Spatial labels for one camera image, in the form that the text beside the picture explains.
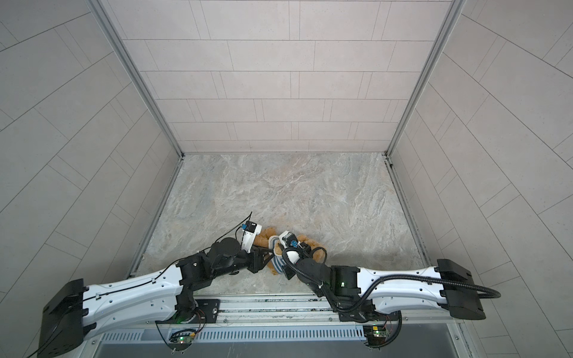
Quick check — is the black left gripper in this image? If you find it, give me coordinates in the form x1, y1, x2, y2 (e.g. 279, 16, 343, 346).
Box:
211, 245, 278, 280

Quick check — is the blue white striped knit sweater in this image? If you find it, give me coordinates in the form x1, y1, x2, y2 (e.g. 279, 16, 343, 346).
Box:
268, 231, 292, 275

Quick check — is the brown plush teddy bear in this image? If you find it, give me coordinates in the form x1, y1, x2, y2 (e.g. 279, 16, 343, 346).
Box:
253, 228, 327, 275

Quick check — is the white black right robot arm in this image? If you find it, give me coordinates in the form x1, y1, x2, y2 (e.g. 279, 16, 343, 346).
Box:
282, 250, 499, 322

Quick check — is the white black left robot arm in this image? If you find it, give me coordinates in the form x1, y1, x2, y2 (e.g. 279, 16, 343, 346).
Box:
36, 237, 273, 357

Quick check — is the right green circuit board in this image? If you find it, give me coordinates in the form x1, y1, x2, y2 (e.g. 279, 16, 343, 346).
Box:
363, 325, 389, 348

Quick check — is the green circuit board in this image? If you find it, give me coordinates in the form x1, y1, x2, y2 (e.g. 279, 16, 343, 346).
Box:
363, 325, 389, 348
169, 328, 197, 351

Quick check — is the left green circuit board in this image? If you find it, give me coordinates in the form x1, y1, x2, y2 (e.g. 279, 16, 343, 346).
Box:
169, 328, 197, 351

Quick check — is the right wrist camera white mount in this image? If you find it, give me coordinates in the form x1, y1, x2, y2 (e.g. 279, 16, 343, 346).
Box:
278, 231, 301, 266

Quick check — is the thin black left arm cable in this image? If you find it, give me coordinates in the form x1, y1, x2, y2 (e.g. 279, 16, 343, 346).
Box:
26, 212, 254, 358

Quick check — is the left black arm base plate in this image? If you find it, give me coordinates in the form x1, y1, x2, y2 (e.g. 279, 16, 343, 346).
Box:
190, 298, 221, 325

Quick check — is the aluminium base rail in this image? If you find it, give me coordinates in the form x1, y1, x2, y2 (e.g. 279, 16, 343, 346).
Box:
81, 294, 470, 357

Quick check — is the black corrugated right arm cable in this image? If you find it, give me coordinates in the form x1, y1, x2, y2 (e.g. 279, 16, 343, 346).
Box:
281, 243, 501, 314

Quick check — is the left aluminium corner post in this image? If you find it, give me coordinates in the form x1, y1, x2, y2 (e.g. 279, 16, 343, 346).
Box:
86, 0, 184, 160

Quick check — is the aluminium corner post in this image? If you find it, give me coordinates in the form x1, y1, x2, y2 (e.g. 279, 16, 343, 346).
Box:
86, 0, 184, 160
386, 0, 466, 160

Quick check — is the right aluminium corner post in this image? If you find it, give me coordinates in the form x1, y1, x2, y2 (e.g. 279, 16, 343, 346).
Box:
386, 0, 466, 160

